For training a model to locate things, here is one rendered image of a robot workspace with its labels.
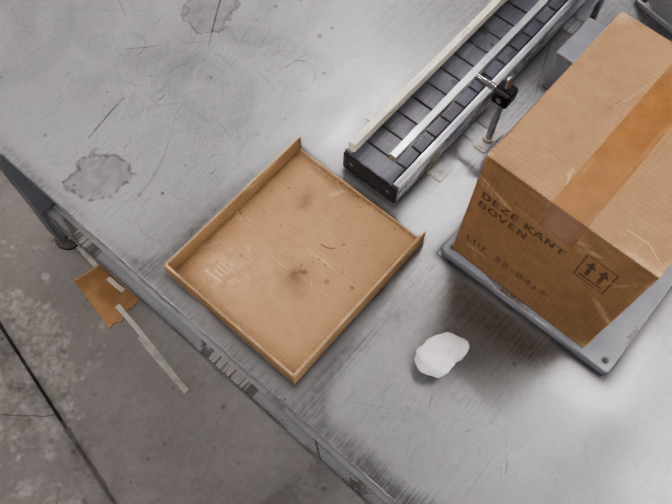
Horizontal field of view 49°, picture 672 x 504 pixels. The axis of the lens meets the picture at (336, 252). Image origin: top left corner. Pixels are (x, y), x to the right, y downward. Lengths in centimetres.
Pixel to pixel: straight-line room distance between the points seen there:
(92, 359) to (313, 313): 104
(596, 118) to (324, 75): 53
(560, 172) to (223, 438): 125
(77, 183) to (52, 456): 92
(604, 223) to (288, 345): 47
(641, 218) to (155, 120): 78
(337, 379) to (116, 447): 99
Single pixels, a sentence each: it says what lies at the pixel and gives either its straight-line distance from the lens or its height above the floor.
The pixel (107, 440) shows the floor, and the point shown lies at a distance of 197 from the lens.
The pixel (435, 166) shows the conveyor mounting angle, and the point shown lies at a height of 83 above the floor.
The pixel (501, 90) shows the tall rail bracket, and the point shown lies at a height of 97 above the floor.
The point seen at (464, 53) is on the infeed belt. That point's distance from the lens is 130.
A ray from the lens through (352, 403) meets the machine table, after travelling 106.
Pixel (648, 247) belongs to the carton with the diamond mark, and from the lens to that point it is 90.
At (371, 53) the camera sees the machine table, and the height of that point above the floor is 83.
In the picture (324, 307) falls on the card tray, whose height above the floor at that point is 83.
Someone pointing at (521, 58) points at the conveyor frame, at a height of 88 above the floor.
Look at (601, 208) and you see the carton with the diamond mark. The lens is 90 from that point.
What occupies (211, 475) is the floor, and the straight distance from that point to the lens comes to 190.
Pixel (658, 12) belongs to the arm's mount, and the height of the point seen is 85.
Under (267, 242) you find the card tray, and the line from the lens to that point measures 115.
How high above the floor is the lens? 187
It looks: 66 degrees down
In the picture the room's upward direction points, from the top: 2 degrees clockwise
